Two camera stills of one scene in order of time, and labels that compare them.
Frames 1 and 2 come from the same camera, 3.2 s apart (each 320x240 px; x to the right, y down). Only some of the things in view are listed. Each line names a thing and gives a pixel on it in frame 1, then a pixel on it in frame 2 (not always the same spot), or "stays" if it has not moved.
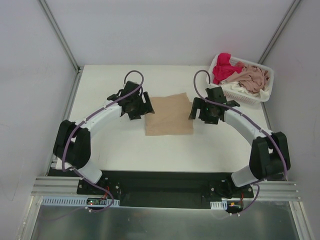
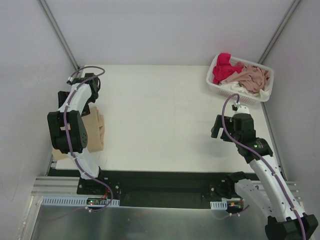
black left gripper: [142, 107] -> [63, 99]
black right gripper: [200, 110] -> [225, 129]
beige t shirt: [171, 116] -> [94, 124]
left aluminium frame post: [52, 22] stays
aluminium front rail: [68, 185] stays
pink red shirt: [224, 69] stays
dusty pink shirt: [252, 77] stays
